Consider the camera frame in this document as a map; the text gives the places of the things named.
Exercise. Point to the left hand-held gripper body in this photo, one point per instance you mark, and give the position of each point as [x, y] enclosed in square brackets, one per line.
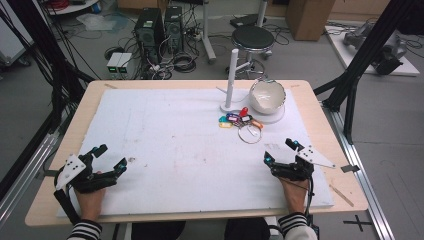
[87, 178]

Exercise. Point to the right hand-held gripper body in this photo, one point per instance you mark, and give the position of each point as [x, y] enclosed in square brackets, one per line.
[295, 170]

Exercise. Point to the person's right hand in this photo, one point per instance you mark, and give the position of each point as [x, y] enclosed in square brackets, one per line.
[296, 196]

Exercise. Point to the person's left hand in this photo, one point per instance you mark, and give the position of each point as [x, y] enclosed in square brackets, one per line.
[90, 205]

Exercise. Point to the light wooden table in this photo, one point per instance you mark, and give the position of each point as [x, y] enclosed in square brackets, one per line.
[340, 140]

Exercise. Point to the bunch of colourful key tags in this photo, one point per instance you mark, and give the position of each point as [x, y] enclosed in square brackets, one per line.
[245, 119]

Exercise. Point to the thin wooden stick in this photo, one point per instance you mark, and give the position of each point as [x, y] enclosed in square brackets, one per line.
[341, 195]

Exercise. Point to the white eggshell bowl on base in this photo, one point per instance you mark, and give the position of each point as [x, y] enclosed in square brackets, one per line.
[266, 96]

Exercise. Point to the black tape piece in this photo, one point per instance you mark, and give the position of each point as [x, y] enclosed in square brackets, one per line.
[350, 168]

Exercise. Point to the white cloth mat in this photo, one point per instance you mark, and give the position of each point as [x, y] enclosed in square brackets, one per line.
[173, 150]

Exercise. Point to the person's right leg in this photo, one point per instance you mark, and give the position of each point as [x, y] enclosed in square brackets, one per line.
[246, 230]

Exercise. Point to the person's leg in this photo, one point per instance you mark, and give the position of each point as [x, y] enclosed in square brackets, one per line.
[246, 230]
[158, 231]

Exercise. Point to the person's left leg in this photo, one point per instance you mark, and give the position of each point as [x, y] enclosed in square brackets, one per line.
[158, 231]

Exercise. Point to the white branched stand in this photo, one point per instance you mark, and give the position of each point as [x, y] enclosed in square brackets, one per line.
[231, 80]

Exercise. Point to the small white power box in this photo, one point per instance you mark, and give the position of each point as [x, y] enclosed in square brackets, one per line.
[114, 62]
[125, 63]

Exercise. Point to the black round stool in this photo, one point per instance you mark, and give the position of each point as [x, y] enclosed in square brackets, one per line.
[252, 37]

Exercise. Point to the grey robot part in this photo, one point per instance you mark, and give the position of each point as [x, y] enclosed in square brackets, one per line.
[356, 35]

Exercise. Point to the cardboard box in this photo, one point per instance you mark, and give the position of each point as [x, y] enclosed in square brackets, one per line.
[308, 18]

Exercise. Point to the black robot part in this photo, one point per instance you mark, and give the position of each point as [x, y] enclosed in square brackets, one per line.
[388, 58]

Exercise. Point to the clear plastic bag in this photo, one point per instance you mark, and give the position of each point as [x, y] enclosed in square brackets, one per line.
[96, 21]

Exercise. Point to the large black computer tower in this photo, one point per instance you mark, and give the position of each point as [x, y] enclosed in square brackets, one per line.
[149, 31]

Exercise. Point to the flat black device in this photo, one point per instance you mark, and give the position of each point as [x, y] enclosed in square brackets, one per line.
[247, 20]

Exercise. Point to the white floor board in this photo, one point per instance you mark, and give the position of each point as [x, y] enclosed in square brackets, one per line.
[408, 68]

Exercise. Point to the white desk leg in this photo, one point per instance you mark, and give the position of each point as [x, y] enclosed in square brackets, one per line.
[207, 30]

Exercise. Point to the slim black computer tower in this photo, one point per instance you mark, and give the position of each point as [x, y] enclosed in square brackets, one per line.
[173, 26]

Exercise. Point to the round white table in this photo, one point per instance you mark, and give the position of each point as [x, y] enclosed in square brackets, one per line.
[71, 6]

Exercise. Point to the aluminium rail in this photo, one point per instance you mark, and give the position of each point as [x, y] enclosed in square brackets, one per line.
[23, 180]
[363, 180]

